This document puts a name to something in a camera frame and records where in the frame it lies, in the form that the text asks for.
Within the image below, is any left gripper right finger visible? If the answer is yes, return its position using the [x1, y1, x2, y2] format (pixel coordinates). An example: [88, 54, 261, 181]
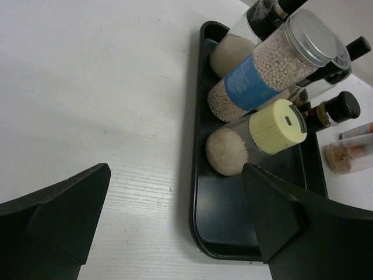
[242, 164, 372, 279]

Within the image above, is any pink cap spice jar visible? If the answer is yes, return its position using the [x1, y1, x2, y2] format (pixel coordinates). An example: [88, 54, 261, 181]
[324, 134, 372, 174]

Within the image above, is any yellow cap spice jar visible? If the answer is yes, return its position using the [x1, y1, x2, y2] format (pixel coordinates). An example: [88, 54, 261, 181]
[205, 99, 307, 176]

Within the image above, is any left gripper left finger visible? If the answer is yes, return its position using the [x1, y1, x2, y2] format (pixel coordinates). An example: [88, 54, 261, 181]
[1, 163, 111, 279]

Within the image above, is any small black cap spice jar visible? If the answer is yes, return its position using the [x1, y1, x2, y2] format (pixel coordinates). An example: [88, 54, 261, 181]
[302, 91, 361, 134]

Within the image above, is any black cap brown spice bottle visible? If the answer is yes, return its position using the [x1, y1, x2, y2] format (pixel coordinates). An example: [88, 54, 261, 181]
[294, 36, 371, 107]

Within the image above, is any black rectangular tray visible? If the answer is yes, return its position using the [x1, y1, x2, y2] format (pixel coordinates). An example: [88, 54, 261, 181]
[189, 21, 328, 261]

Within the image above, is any grey grinder cap salt jar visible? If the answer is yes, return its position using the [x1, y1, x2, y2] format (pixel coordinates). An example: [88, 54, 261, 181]
[288, 32, 351, 103]

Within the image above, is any silver cap blue label jar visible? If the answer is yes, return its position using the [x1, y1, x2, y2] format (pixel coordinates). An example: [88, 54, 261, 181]
[207, 9, 337, 123]

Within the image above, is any black cap white powder bottle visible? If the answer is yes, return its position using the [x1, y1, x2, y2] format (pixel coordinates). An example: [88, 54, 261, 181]
[209, 0, 306, 78]

